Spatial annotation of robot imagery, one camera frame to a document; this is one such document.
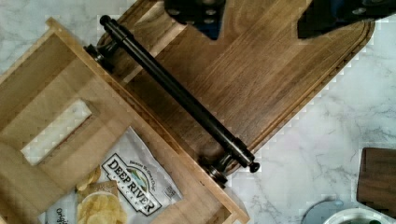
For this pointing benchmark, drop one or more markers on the dark wooden block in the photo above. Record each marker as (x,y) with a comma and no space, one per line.
(377,180)

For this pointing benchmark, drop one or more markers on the Deep River chips bag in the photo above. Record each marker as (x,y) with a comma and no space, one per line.
(130,172)

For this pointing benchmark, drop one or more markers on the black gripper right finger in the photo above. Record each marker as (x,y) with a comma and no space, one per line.
(324,16)

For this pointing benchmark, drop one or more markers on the light wooden drawer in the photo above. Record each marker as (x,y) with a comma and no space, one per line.
(61,112)

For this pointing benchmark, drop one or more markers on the grey round lid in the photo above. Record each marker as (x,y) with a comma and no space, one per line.
(320,212)

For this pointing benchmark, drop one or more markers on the white bowl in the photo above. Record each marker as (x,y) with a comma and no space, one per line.
(357,216)

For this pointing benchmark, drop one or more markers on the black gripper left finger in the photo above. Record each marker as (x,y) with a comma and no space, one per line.
(204,15)

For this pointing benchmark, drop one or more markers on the black metal drawer handle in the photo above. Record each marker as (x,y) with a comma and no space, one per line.
(235,149)

